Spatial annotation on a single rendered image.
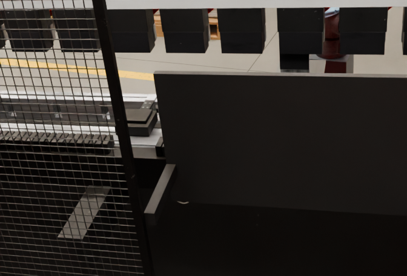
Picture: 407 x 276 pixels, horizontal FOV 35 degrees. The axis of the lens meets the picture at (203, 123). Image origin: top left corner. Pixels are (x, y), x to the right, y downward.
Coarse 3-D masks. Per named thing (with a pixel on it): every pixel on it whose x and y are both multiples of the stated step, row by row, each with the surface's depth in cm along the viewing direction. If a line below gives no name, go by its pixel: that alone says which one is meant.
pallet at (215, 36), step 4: (156, 16) 544; (156, 20) 538; (212, 20) 526; (216, 20) 525; (156, 24) 539; (160, 24) 538; (212, 24) 523; (216, 24) 522; (156, 28) 540; (160, 28) 539; (156, 32) 542; (160, 32) 541; (212, 32) 535; (216, 32) 535; (160, 36) 543; (212, 36) 528; (216, 36) 527
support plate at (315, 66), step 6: (312, 60) 253; (318, 60) 253; (324, 60) 252; (312, 66) 249; (318, 66) 248; (324, 66) 248; (276, 72) 247; (312, 72) 244; (318, 72) 244; (324, 72) 244
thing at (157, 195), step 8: (168, 168) 192; (176, 168) 194; (160, 176) 189; (168, 176) 188; (176, 176) 194; (160, 184) 185; (168, 184) 186; (160, 192) 182; (168, 192) 187; (152, 200) 179; (160, 200) 179; (152, 208) 176; (160, 208) 180; (144, 216) 175; (152, 216) 175; (152, 224) 176
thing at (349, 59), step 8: (312, 56) 307; (344, 56) 304; (352, 56) 313; (328, 64) 303; (336, 64) 302; (344, 64) 300; (352, 64) 316; (328, 72) 305; (336, 72) 304; (344, 72) 302; (352, 72) 318
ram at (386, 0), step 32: (64, 0) 227; (128, 0) 222; (160, 0) 219; (192, 0) 217; (224, 0) 214; (256, 0) 212; (288, 0) 210; (320, 0) 207; (352, 0) 205; (384, 0) 203
